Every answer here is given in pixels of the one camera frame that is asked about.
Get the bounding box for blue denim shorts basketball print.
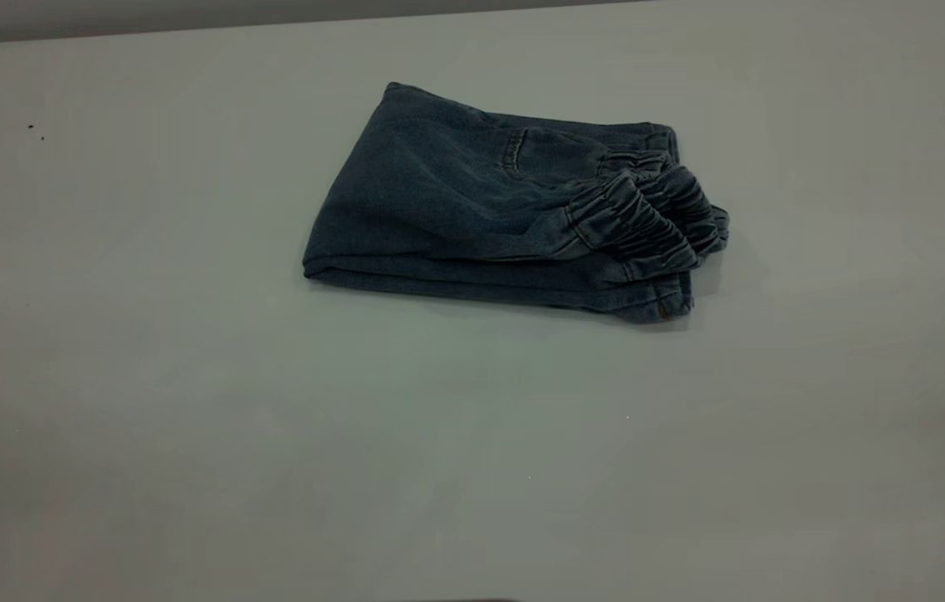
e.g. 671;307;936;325
303;81;731;325

